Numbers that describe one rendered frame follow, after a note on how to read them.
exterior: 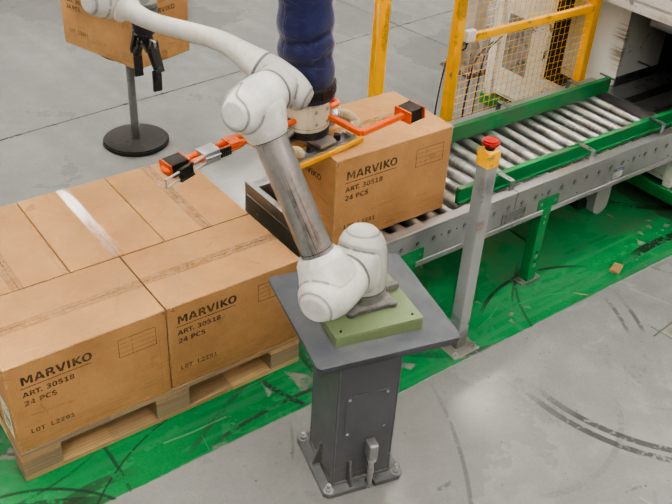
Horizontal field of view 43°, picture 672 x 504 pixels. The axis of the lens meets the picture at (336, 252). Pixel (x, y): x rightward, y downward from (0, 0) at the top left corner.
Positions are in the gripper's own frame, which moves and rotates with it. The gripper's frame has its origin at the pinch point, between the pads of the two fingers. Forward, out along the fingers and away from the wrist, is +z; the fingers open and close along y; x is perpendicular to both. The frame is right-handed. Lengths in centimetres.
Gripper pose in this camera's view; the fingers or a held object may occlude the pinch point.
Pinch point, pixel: (148, 79)
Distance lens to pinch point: 294.3
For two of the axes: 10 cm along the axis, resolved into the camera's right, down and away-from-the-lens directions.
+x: -8.0, 3.0, -5.1
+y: -5.9, -4.9, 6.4
